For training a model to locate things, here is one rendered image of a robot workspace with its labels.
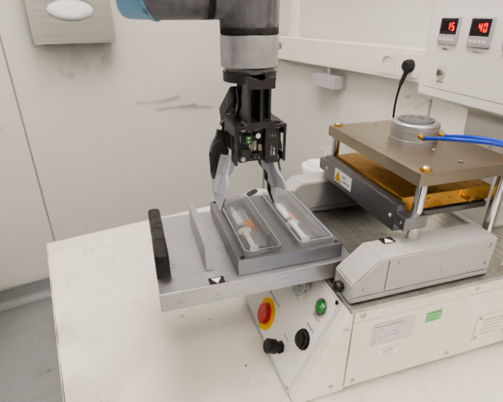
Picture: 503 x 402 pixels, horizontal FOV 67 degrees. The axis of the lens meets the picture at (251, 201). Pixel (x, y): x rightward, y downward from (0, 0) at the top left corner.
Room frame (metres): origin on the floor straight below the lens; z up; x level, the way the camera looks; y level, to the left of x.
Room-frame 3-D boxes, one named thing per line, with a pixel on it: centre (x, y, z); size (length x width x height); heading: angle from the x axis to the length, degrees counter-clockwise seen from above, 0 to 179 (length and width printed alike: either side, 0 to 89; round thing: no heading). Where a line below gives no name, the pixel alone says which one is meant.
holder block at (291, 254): (0.56, -0.03, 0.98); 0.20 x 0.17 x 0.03; 17
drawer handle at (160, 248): (0.51, 0.15, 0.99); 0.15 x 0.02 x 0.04; 17
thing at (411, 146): (0.63, -0.31, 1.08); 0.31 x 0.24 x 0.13; 17
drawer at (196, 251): (0.55, 0.01, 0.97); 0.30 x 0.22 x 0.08; 107
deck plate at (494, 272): (0.65, -0.31, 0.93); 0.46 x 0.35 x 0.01; 107
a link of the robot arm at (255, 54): (0.53, 0.00, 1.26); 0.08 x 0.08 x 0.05
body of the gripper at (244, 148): (0.52, 0.00, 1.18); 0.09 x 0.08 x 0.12; 17
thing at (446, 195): (0.63, -0.28, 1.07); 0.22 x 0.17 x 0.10; 17
